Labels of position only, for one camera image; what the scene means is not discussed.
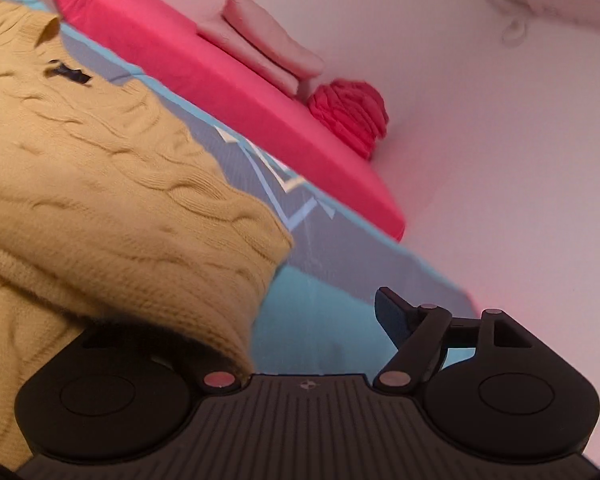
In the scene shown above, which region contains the tan cable-knit cardigan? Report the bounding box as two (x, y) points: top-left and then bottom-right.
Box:
(0, 0), (295, 472)

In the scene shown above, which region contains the blue grey patterned blanket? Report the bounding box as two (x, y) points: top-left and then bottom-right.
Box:
(0, 0), (479, 376)

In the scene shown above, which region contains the red ruffled cushion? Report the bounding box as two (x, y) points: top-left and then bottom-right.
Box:
(306, 79), (389, 160)

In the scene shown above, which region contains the pink bed sheet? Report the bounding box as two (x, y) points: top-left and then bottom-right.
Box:
(55, 0), (406, 240)

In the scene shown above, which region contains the lower pale pink pillow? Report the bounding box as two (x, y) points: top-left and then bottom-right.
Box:
(197, 15), (300, 98)

